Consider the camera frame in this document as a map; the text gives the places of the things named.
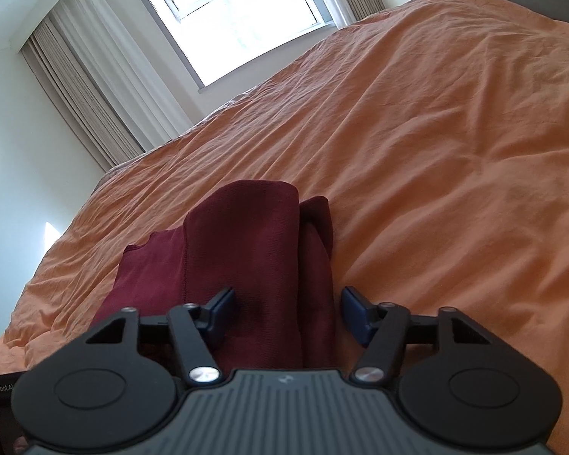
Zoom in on dark red long-sleeve shirt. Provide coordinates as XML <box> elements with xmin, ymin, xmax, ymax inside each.
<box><xmin>93</xmin><ymin>180</ymin><xmax>337</xmax><ymax>373</ymax></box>

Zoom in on orange bed sheet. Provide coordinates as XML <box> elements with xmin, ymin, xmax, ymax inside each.
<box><xmin>0</xmin><ymin>0</ymin><xmax>569</xmax><ymax>454</ymax></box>

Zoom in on black box with lettering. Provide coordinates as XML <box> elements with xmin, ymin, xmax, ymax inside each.
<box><xmin>0</xmin><ymin>372</ymin><xmax>27</xmax><ymax>454</ymax></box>

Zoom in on beige left curtain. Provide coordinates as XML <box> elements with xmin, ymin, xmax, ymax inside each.
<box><xmin>21</xmin><ymin>0</ymin><xmax>192</xmax><ymax>171</ymax></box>

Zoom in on white framed window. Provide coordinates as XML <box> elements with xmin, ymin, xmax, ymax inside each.
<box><xmin>143</xmin><ymin>0</ymin><xmax>336</xmax><ymax>88</ymax></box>

